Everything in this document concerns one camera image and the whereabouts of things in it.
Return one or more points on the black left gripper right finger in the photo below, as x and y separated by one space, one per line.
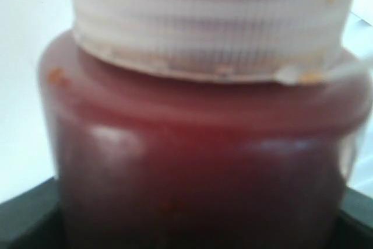
356 217

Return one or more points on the red sauce squeeze bottle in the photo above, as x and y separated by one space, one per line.
203 123

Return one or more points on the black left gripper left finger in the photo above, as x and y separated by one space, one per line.
33 219

